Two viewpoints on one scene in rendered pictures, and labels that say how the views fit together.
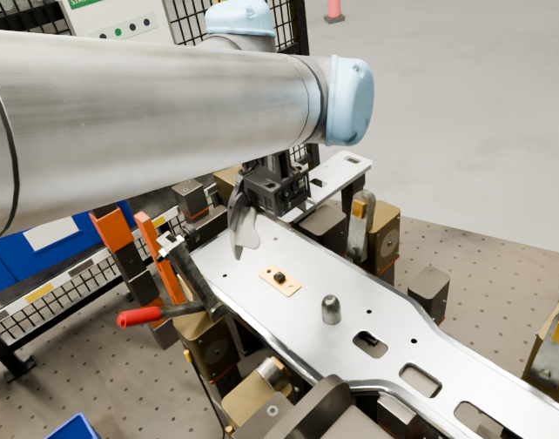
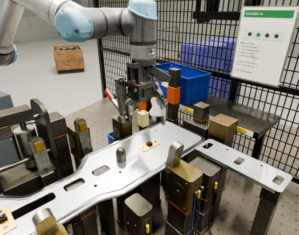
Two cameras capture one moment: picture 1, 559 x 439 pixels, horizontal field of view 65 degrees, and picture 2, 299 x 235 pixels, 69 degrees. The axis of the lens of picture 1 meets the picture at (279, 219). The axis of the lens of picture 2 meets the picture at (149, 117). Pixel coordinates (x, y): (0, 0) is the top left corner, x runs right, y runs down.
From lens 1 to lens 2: 0.81 m
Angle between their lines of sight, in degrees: 69
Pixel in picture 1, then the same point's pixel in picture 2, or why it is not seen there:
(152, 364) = not seen: hidden behind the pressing
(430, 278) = (140, 205)
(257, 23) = (130, 6)
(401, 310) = (116, 184)
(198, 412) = not seen: hidden behind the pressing
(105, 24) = (254, 29)
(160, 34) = (281, 45)
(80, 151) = not seen: outside the picture
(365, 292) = (133, 172)
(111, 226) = (170, 92)
